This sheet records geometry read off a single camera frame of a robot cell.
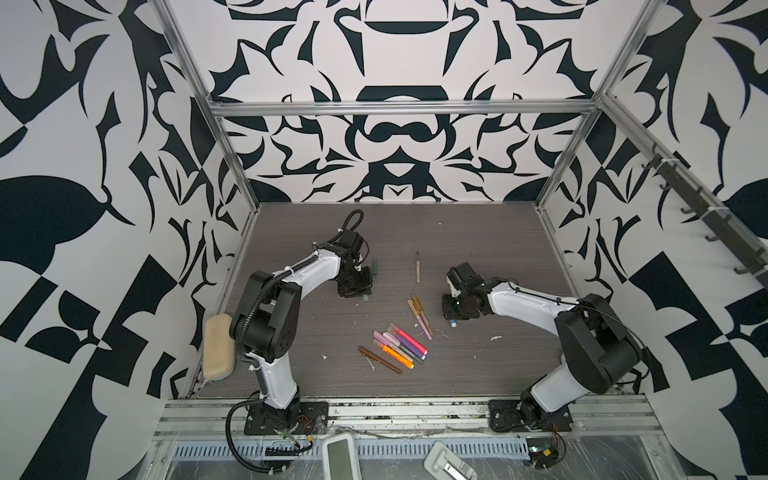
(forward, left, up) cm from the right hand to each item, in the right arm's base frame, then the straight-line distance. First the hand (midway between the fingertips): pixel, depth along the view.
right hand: (447, 308), depth 91 cm
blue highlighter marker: (-5, -1, +1) cm, 6 cm away
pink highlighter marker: (-5, +17, -1) cm, 17 cm away
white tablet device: (-36, +29, +4) cm, 46 cm away
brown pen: (-14, +17, -1) cm, 22 cm away
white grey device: (-37, +6, +1) cm, 38 cm away
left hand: (+5, +23, +4) cm, 24 cm away
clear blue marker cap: (+2, +24, +5) cm, 25 cm away
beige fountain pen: (+14, +8, -1) cm, 16 cm away
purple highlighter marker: (-11, +12, 0) cm, 16 cm away
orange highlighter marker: (-14, +14, -1) cm, 20 cm away
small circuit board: (-35, -18, -3) cm, 40 cm away
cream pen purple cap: (-11, +16, 0) cm, 19 cm away
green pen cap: (+15, +22, -1) cm, 26 cm away
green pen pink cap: (-11, +14, -1) cm, 18 cm away
